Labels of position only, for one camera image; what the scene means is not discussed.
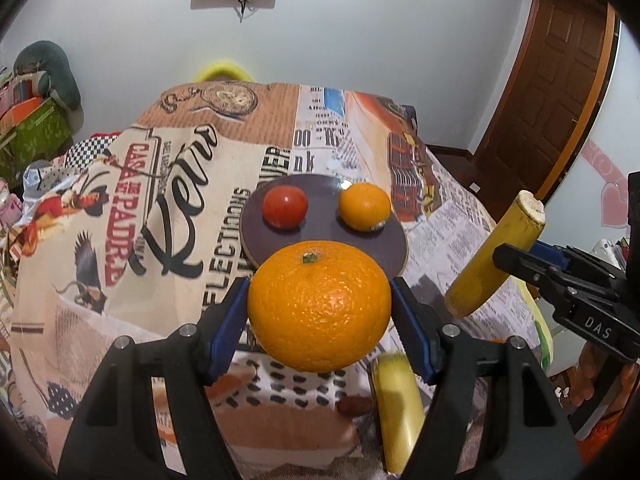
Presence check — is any orange cardboard box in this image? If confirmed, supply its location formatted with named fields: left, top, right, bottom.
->
left=0, top=96, right=47, bottom=133

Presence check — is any small orange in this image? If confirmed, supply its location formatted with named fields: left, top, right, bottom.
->
left=339, top=183, right=392, bottom=232

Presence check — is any printed tablecloth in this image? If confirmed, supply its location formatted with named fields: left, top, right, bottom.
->
left=9, top=81, right=556, bottom=480

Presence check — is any dark round plate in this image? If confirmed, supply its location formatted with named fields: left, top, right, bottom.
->
left=239, top=174, right=408, bottom=277

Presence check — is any pink heart wall sticker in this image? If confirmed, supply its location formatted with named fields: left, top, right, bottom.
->
left=582, top=137, right=632, bottom=231

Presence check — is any person's right hand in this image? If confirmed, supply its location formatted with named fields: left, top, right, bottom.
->
left=570, top=342, right=632, bottom=413

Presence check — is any large orange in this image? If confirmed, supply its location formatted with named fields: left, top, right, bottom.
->
left=247, top=241, right=393, bottom=374

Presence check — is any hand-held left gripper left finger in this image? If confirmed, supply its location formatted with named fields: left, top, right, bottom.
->
left=57, top=277, right=251, bottom=480

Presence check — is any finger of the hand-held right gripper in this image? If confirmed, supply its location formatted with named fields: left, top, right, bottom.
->
left=530, top=240, right=601, bottom=273
left=492, top=243, right=576, bottom=311

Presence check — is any green patterned box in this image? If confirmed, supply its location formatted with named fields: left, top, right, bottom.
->
left=0, top=97, right=75, bottom=183

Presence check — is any brown wooden door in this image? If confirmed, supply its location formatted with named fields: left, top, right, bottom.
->
left=471, top=0, right=618, bottom=203

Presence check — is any black white checkered cloth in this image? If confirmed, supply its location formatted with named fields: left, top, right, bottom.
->
left=64, top=132, right=125, bottom=167

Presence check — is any red tomato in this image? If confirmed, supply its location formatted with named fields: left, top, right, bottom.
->
left=263, top=185, right=309, bottom=230

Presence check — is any yellow banana with cut end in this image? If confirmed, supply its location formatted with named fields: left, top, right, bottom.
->
left=445, top=190, right=546, bottom=318

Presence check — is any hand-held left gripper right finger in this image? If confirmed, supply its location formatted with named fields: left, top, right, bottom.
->
left=389, top=277, right=583, bottom=480

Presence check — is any grey neck pillow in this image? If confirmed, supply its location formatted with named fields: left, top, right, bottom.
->
left=12, top=40, right=84, bottom=112

